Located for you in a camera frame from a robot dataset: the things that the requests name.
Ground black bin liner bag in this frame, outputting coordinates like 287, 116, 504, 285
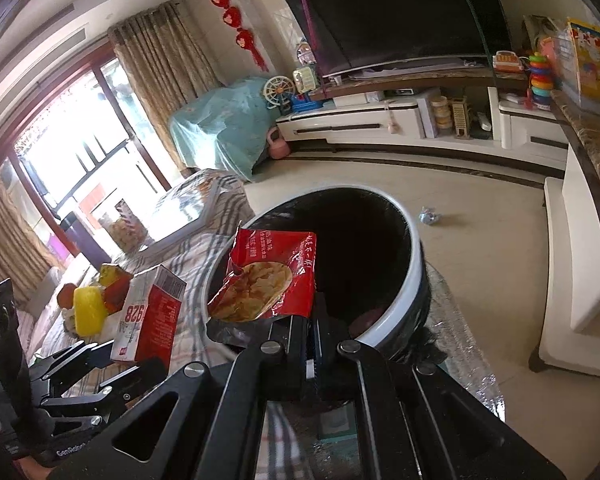
207, 190, 438, 376

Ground teal dust cover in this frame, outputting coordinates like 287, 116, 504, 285
167, 76, 281, 183

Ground dark purple cylinder bin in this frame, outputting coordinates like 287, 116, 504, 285
60, 210, 88, 258

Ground pink kettlebell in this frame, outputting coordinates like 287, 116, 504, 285
266, 126, 291, 161

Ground white ferris wheel toy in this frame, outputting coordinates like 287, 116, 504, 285
262, 75, 296, 111

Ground white side cabinet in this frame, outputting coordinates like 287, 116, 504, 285
527, 90, 600, 381

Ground yellow plastic toy block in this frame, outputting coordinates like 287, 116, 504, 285
72, 285, 108, 337

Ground white round bin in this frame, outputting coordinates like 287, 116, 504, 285
202, 186, 431, 361

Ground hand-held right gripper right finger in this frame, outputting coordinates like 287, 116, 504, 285
314, 300, 568, 480

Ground white television cabinet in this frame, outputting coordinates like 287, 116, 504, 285
275, 67, 571, 171

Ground red and white carton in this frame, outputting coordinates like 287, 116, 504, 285
110, 265, 188, 368

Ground orange toy cash register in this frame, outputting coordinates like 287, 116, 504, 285
494, 50, 521, 73

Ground large colourful book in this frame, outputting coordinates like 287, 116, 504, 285
140, 170, 226, 256

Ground stacked round containers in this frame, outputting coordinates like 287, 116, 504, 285
430, 96, 453, 131

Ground red hanging decoration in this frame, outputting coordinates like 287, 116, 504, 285
202, 0, 270, 72

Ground orange fruit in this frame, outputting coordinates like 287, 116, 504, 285
57, 283, 78, 311

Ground colourful toy box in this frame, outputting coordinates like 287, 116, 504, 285
562, 17, 600, 121

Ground colourful stacking ring toy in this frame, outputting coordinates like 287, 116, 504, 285
527, 51, 555, 111

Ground clear cookie container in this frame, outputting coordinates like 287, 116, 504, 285
102, 200, 148, 253

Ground wooden rack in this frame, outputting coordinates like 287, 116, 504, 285
450, 96, 471, 141

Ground light grey sofa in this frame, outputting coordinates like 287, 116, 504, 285
12, 260, 93, 361

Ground blue toy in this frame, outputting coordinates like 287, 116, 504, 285
290, 94, 326, 113

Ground black television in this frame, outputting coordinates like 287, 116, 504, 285
282, 0, 513, 78

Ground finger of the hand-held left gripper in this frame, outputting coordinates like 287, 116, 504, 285
29, 341, 115, 393
40, 357, 168, 431

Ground red snack packet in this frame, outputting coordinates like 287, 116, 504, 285
207, 225, 318, 323

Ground red framed glass door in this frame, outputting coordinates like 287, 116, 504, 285
0, 42, 181, 261

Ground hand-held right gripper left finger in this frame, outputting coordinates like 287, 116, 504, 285
55, 317, 316, 480

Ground pastel toy house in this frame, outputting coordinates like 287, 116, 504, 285
292, 40, 321, 93

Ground beige patterned curtain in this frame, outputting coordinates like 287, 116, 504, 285
0, 165, 56, 281
107, 0, 221, 181

